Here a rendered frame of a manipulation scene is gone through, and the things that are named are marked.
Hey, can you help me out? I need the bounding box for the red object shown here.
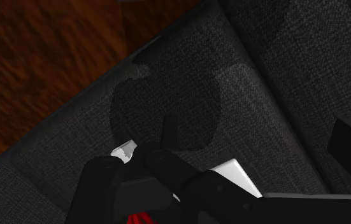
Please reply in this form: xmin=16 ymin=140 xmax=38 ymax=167
xmin=126 ymin=212 xmax=158 ymax=224

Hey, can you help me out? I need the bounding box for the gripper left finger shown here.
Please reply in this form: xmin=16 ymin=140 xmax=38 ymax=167
xmin=64 ymin=155 xmax=126 ymax=224

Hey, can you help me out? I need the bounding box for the dark grey fabric sofa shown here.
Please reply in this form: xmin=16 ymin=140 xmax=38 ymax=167
xmin=0 ymin=0 xmax=351 ymax=224

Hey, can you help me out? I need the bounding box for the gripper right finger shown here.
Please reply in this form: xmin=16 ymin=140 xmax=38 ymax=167
xmin=144 ymin=115 xmax=351 ymax=224

